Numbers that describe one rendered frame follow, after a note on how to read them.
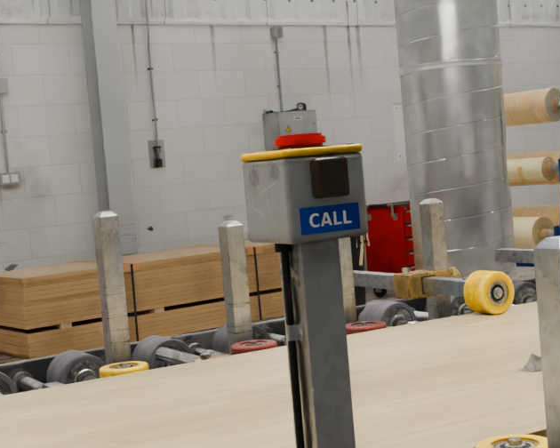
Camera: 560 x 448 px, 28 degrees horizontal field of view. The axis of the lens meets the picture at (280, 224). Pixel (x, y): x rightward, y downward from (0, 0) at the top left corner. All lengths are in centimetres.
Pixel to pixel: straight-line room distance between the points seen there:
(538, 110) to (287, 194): 760
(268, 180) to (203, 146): 828
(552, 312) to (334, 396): 24
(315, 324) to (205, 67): 838
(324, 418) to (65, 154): 772
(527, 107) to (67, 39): 347
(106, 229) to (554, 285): 108
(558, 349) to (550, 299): 5
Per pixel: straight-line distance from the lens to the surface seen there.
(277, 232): 83
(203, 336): 260
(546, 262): 101
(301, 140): 84
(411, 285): 224
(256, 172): 85
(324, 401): 86
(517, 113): 852
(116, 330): 195
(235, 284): 204
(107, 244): 194
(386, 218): 946
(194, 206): 905
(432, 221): 228
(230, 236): 203
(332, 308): 86
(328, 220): 83
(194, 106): 910
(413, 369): 163
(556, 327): 102
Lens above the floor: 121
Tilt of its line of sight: 3 degrees down
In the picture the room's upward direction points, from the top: 5 degrees counter-clockwise
